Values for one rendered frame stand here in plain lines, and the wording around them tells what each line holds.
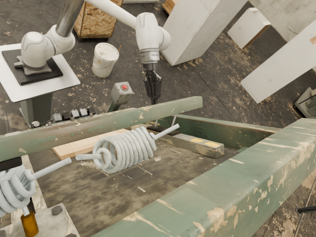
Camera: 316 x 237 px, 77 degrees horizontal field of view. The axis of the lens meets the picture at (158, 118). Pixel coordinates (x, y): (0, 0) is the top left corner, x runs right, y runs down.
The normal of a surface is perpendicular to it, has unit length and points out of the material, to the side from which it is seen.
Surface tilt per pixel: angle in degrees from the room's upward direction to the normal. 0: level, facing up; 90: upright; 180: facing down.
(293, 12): 90
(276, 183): 36
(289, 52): 90
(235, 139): 90
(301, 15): 90
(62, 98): 0
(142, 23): 58
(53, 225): 54
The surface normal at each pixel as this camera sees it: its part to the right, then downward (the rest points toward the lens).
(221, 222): 0.61, 0.11
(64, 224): -0.10, -0.97
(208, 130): -0.79, 0.22
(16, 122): 0.44, -0.47
